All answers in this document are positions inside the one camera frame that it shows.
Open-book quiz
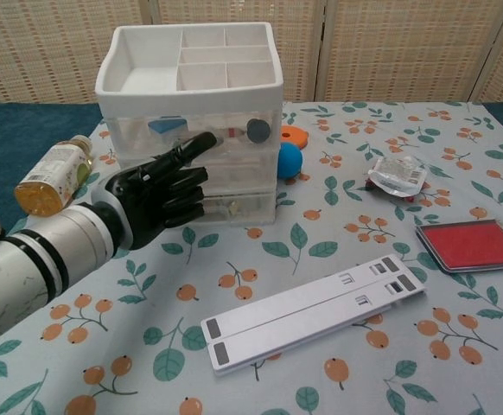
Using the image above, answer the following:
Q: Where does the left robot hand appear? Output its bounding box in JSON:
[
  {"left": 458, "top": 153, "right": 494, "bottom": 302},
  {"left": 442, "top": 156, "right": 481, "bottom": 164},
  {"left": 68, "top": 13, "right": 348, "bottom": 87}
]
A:
[{"left": 99, "top": 131, "right": 218, "bottom": 251}]

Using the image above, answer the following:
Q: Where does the blue rectangular block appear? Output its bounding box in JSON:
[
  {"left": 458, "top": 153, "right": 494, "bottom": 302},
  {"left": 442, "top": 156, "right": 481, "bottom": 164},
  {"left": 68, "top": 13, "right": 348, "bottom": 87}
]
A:
[{"left": 147, "top": 118, "right": 191, "bottom": 142}]

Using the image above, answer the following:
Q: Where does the clear plastic drawer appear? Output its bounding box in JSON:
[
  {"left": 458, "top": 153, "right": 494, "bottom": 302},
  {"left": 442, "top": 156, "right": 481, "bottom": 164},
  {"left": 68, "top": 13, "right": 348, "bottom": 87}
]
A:
[
  {"left": 190, "top": 188, "right": 277, "bottom": 227},
  {"left": 104, "top": 110, "right": 278, "bottom": 151},
  {"left": 117, "top": 146, "right": 277, "bottom": 192}
]

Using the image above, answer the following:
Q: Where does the white plastic drawer organizer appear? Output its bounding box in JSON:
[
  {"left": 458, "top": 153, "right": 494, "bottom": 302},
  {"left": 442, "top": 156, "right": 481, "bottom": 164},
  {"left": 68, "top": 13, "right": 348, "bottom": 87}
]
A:
[{"left": 94, "top": 21, "right": 285, "bottom": 227}]

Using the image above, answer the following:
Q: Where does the wooden stick with red band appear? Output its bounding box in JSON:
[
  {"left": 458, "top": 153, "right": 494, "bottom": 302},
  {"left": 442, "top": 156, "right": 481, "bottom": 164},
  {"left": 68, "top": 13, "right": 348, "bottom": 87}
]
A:
[{"left": 213, "top": 126, "right": 246, "bottom": 141}]

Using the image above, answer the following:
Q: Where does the amber drink bottle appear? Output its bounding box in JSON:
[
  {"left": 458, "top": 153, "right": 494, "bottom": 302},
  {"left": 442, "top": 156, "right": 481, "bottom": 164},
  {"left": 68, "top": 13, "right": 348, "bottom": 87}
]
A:
[{"left": 14, "top": 134, "right": 93, "bottom": 217}]

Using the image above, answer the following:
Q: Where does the dark grey round disc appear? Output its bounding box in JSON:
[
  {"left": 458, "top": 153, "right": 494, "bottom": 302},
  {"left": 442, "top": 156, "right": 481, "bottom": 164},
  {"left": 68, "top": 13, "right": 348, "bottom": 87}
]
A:
[{"left": 245, "top": 118, "right": 272, "bottom": 144}]

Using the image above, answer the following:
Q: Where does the blue ball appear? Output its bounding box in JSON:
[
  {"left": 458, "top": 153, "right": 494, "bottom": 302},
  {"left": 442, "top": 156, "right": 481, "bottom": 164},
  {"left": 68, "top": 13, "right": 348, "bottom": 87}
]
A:
[{"left": 276, "top": 142, "right": 304, "bottom": 180}]

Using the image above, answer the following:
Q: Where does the orange round disc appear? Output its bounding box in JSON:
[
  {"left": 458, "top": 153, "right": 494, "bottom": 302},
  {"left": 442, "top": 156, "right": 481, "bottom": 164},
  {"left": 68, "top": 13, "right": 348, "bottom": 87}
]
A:
[{"left": 279, "top": 124, "right": 311, "bottom": 151}]

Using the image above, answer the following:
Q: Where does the floral tablecloth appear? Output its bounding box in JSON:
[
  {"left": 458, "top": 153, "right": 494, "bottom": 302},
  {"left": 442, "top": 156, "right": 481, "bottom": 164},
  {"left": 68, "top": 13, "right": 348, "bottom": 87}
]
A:
[{"left": 0, "top": 101, "right": 503, "bottom": 415}]

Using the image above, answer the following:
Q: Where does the white folding stand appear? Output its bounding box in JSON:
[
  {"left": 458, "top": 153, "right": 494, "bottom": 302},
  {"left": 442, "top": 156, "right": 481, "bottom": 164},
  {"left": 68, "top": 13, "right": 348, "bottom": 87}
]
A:
[{"left": 200, "top": 253, "right": 429, "bottom": 377}]

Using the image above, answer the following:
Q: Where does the clear plastic packet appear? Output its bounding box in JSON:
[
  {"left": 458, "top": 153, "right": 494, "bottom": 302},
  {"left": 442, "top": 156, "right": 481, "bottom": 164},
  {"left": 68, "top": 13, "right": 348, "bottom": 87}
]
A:
[{"left": 366, "top": 155, "right": 428, "bottom": 201}]

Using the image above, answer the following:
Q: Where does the bamboo folding screen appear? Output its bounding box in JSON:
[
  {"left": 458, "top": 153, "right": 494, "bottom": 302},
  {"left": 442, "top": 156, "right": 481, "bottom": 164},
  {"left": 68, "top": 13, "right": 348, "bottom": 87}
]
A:
[{"left": 0, "top": 0, "right": 503, "bottom": 105}]

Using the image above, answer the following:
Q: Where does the red ink pad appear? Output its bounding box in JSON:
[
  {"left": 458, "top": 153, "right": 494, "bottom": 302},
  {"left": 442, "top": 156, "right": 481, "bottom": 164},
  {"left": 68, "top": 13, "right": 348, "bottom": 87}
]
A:
[{"left": 415, "top": 219, "right": 503, "bottom": 276}]

